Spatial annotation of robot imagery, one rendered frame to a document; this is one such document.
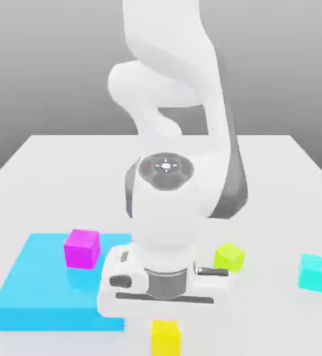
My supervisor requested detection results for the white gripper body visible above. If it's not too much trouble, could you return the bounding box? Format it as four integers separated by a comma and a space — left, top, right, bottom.
97, 280, 232, 325

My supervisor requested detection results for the small yellow cube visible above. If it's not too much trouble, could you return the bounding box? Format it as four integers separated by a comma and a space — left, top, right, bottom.
151, 319, 182, 356

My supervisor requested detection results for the small magenta cube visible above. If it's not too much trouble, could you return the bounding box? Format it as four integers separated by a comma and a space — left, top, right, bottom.
63, 228, 102, 270

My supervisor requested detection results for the small lime green cube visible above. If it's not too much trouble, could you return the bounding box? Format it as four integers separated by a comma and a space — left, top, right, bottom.
213, 241, 245, 273

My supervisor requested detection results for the small cyan cube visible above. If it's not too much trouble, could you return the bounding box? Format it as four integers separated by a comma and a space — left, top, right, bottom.
297, 253, 322, 293

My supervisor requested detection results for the large blue box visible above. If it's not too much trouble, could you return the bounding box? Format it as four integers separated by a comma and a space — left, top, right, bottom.
0, 232, 133, 332

